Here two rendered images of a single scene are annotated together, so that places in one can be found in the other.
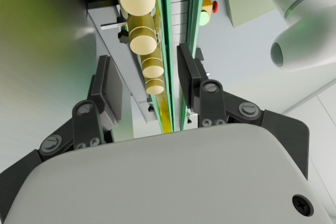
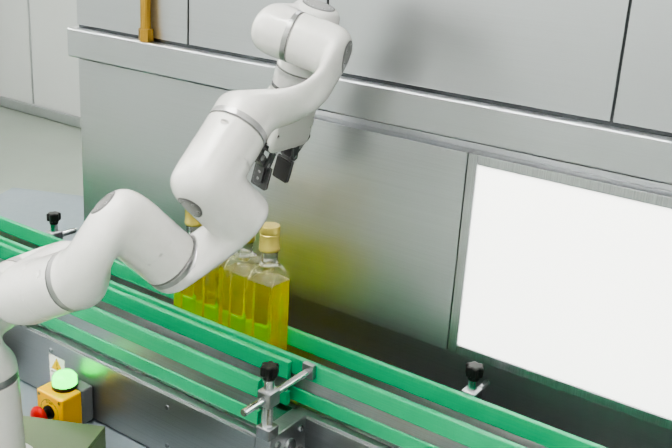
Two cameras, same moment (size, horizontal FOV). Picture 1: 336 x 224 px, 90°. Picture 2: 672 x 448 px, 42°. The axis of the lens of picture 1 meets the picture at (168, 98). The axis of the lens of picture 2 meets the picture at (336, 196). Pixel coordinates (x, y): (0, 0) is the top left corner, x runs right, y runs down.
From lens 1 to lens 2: 1.35 m
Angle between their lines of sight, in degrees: 54
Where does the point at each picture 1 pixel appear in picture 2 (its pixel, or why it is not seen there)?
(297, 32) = not seen: hidden behind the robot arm
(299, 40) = not seen: hidden behind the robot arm
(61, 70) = (277, 198)
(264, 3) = not seen: outside the picture
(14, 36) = (309, 201)
